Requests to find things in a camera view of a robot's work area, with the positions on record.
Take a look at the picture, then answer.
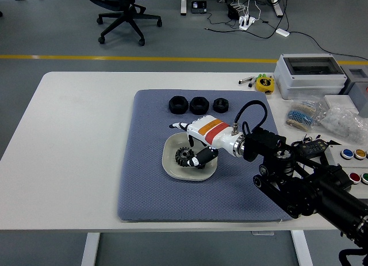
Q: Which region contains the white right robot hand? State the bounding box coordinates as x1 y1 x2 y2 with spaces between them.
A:
168 115 239 170

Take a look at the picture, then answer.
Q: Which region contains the large black gear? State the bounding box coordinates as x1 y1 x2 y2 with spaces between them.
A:
174 147 196 168

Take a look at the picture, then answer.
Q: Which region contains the large black hex nut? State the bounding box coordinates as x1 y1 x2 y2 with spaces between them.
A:
189 96 212 116
167 95 190 115

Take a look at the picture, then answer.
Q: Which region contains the small black hex nut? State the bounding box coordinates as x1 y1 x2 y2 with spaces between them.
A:
213 97 230 113

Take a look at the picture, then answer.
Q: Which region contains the white flat box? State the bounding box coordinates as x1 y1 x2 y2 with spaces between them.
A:
324 94 360 114

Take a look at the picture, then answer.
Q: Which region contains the control box with coloured buttons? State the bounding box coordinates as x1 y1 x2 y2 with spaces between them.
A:
327 144 368 192

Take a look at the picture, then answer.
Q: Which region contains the grey box with red button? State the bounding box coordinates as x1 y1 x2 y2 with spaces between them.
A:
342 66 368 119

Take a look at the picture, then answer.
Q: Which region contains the white square plate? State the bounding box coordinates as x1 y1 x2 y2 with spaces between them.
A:
162 132 219 182

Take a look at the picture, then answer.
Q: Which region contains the yellow tape measure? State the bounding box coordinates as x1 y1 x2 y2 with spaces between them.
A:
255 77 275 94

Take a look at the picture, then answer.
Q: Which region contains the blue-grey quilted mat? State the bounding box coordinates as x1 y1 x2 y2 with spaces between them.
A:
116 89 298 223

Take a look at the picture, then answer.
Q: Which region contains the bag of blue resistors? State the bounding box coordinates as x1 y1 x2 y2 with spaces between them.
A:
283 96 328 132

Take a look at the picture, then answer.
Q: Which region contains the white power strip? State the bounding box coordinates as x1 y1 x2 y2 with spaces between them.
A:
238 15 257 31

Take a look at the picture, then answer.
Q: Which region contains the black power brick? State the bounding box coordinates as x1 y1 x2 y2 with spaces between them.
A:
227 3 241 20

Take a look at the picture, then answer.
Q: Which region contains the black desk phone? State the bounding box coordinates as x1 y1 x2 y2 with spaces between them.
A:
191 0 208 14

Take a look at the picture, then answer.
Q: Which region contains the bag of clear parts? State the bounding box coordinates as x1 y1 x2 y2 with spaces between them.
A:
319 104 368 145

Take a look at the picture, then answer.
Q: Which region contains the black office chair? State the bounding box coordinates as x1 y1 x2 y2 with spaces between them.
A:
85 0 163 47

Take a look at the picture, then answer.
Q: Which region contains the white table leg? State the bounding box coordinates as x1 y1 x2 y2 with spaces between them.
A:
290 230 314 266
81 233 101 266

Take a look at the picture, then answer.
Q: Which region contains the grey electrical enclosure box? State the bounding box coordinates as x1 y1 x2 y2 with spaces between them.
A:
273 53 348 100

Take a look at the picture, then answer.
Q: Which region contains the white floor cable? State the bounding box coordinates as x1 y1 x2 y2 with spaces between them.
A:
243 0 290 31

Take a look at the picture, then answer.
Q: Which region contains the black floor cable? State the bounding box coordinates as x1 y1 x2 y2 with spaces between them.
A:
204 11 368 61

